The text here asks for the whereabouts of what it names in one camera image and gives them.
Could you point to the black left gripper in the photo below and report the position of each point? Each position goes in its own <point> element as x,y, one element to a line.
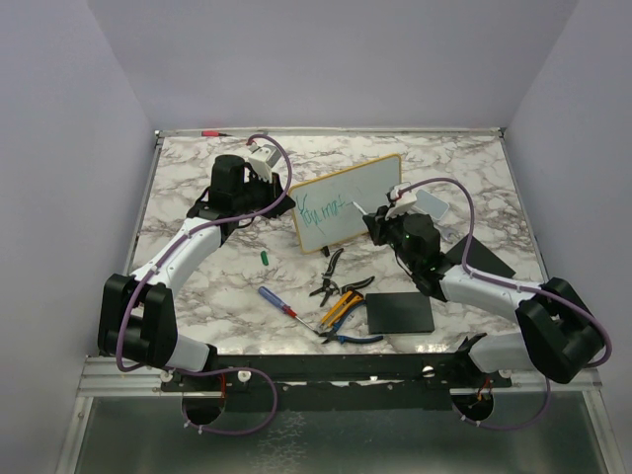
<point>274,188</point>

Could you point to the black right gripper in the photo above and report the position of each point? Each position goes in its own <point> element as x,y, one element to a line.
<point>378,224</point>

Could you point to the green whiteboard marker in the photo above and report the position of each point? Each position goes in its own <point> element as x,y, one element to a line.
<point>359,208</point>

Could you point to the yellow framed whiteboard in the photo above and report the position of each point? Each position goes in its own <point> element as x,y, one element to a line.
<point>324,214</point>

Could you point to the green marker cap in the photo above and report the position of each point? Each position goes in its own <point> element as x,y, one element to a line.
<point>264,258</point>

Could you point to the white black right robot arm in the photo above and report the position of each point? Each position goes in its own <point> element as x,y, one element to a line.
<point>557,336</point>

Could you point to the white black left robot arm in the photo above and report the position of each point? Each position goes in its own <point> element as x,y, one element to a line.
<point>138,319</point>

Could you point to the white square box device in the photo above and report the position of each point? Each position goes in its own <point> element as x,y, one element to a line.
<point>433,206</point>

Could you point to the silver open-end wrench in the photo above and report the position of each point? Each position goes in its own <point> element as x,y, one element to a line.
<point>447,234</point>

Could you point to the black cutting pliers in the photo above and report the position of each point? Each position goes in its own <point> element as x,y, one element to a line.
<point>329,287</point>

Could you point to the black rectangular pad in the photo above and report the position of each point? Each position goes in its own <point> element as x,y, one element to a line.
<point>399,313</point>

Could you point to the yellow black utility knife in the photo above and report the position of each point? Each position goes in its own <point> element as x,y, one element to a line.
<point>348,301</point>

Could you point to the black square pad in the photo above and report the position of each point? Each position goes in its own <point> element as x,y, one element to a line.
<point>479,258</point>

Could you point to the blue red screwdriver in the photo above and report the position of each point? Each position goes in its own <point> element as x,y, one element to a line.
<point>278,303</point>

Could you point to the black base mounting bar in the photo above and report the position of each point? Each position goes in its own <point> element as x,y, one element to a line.
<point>337,382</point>

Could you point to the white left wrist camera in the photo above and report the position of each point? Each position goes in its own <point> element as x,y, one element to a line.
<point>262,159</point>

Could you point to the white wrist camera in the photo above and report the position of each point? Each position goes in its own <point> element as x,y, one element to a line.
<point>401,199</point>
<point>262,159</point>

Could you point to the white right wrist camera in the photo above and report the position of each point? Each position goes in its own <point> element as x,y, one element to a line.
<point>401,199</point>

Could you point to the red marker at rail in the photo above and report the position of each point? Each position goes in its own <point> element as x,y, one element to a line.
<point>213,133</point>

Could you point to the blue handled pliers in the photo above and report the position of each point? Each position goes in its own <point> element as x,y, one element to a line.
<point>333,335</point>

